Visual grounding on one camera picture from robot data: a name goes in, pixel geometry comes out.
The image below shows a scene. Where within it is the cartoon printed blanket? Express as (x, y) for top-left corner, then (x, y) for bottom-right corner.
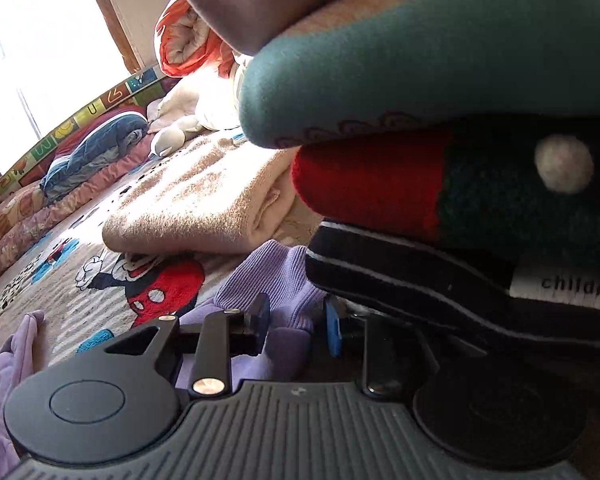
(0, 125), (331, 391)

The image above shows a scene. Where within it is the colourful alphabet foam mat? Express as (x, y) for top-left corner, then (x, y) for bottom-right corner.
(0, 65), (181, 213)

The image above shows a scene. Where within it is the white stuffed toy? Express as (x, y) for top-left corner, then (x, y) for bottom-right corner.
(149, 116), (204, 159)

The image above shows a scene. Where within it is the beige folded garment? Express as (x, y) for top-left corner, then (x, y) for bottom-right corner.
(101, 131), (327, 257)

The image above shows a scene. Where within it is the tan folded garment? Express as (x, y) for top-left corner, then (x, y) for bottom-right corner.
(275, 0), (486, 56)

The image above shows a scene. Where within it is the red and green knit sweater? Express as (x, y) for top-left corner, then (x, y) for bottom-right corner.
(290, 114), (600, 272)

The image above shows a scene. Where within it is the grey-brown folded garment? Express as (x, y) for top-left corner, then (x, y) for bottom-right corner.
(177, 0), (417, 57)

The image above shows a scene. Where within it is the window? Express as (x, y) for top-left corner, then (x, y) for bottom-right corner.
(0, 0), (132, 177)

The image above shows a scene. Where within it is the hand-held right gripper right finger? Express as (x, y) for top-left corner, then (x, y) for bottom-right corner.
(324, 294), (432, 399)

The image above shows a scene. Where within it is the blue folded quilt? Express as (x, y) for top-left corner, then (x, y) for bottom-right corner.
(40, 108), (151, 206)

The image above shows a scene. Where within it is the black garment with white stripe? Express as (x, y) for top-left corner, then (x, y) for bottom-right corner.
(304, 219), (600, 357)

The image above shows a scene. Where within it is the dark red pillow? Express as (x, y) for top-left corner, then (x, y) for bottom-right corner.
(55, 105), (147, 161)

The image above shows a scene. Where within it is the yellow floral pillow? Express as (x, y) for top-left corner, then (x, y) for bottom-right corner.
(0, 187), (49, 257)

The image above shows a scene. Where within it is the orange and white quilt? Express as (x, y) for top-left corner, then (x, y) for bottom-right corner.
(147, 0), (257, 133)

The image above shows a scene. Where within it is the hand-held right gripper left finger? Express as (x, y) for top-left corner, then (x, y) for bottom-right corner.
(81, 293), (273, 400)

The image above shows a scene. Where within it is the teal folded garment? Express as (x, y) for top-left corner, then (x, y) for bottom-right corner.
(237, 0), (600, 151)

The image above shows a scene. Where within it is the purple knit sweater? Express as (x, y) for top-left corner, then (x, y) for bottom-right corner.
(0, 239), (332, 480)

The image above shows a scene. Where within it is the pink floral quilt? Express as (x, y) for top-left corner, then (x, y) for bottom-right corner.
(0, 137), (157, 302)

